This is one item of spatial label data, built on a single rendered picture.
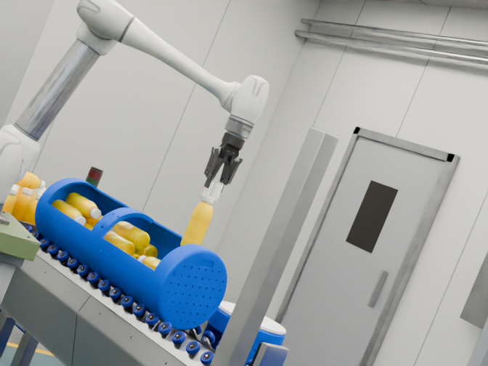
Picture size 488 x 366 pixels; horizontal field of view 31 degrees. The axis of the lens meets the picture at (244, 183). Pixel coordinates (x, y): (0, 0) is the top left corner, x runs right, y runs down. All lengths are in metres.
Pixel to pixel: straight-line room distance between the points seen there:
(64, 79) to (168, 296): 0.83
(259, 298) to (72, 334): 1.11
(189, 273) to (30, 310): 0.82
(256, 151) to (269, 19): 1.31
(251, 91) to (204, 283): 0.66
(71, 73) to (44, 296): 0.84
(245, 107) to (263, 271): 0.84
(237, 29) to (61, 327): 5.62
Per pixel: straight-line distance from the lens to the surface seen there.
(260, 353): 2.61
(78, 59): 3.09
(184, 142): 8.40
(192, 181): 8.53
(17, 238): 2.83
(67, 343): 3.25
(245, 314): 2.25
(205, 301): 2.97
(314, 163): 2.22
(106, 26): 2.93
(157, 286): 2.85
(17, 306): 3.57
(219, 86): 3.08
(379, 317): 6.81
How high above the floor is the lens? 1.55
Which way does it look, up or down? 1 degrees down
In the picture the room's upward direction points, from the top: 23 degrees clockwise
